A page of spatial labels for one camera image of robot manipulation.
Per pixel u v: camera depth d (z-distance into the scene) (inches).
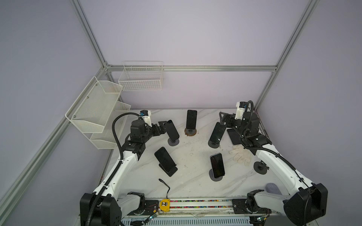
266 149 19.8
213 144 38.6
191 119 38.8
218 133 36.3
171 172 33.8
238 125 25.6
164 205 28.8
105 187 16.2
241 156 36.5
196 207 29.4
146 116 27.5
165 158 30.9
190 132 41.2
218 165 30.1
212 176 30.8
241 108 25.9
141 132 23.4
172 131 37.6
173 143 38.6
